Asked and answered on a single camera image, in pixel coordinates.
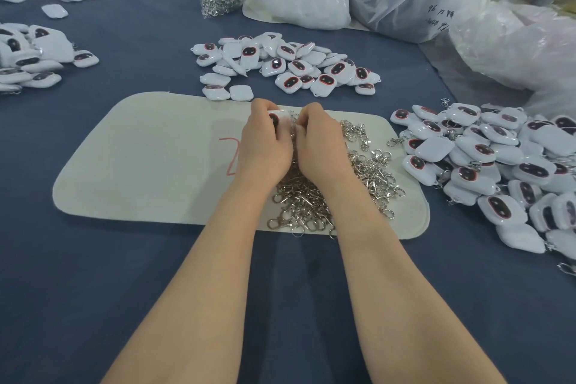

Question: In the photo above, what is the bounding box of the person's left hand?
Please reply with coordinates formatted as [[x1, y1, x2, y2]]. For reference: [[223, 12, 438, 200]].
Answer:
[[236, 98, 296, 187]]

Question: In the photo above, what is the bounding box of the person's right hand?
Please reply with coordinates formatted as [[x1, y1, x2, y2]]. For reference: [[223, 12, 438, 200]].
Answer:
[[293, 102, 358, 196]]

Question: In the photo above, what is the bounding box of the white charm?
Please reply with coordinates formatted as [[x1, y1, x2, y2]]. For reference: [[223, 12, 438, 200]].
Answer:
[[268, 108, 298, 139]]

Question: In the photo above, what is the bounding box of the pile of metal clasps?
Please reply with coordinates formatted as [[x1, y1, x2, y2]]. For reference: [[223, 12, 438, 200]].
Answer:
[[266, 120, 406, 238]]

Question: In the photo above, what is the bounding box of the pile of finished fobs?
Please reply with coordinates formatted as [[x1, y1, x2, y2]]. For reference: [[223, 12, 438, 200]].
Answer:
[[387, 102, 576, 280]]

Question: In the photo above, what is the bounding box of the person's right forearm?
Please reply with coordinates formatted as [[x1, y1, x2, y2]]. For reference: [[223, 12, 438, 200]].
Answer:
[[329, 181, 507, 384]]

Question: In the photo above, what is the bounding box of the person's left forearm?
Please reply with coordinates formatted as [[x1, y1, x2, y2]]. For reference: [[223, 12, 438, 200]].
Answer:
[[101, 179, 280, 384]]

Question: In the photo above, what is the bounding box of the thin red thread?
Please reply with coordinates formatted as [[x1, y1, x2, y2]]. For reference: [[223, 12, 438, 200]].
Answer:
[[220, 136, 242, 177]]

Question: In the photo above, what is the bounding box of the cream felt work mat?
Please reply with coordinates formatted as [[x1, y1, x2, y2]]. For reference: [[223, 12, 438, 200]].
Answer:
[[52, 91, 431, 241]]

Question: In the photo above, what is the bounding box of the crumpled clear plastic bag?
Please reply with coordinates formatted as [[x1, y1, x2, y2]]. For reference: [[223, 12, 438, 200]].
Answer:
[[450, 1, 576, 121]]

